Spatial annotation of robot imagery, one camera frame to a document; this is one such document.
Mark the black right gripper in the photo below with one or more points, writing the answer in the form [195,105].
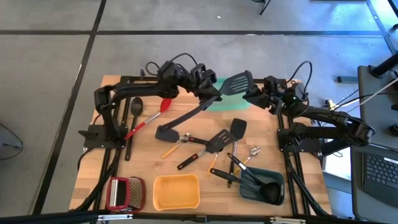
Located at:
[269,99]

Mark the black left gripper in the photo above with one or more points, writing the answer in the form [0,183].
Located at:
[206,86]

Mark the black narrow slotted turner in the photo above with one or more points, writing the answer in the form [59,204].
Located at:
[225,88]

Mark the black wide slotted turner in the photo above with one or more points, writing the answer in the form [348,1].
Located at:
[220,141]

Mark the red silicone spatula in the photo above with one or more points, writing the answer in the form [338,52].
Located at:
[166,104]

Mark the black plastic ladle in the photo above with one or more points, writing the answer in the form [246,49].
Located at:
[239,163]

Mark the black slotted spatula long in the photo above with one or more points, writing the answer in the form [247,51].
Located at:
[224,175]

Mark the yellow plastic bin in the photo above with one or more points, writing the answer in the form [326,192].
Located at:
[175,193]

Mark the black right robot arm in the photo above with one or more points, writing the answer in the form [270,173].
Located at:
[329,116]

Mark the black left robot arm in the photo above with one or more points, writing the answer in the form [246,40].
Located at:
[140,90]

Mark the teal translucent plastic bin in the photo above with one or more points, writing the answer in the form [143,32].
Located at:
[233,104]

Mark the yellow plug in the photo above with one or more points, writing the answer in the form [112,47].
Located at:
[330,104]

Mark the black slotted spoon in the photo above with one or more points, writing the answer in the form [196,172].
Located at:
[136,106]

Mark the dark green plastic bin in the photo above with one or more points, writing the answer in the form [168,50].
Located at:
[273,175]

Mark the black chair leg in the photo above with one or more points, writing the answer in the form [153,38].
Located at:
[264,6]

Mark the grey metal bar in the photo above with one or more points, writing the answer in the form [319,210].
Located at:
[346,79]

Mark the grey desk panel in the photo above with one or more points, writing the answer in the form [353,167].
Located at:
[376,112]

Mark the red-framed steel box grater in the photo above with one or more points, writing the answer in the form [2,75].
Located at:
[124,194]

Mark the black pole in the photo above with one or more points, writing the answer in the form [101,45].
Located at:
[385,65]

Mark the grey laptop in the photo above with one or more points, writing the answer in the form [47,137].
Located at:
[379,174]

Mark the black aluminium crossbar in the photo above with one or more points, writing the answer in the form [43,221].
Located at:
[46,217]

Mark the black aluminium table frame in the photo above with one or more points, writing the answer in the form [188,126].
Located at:
[136,80]

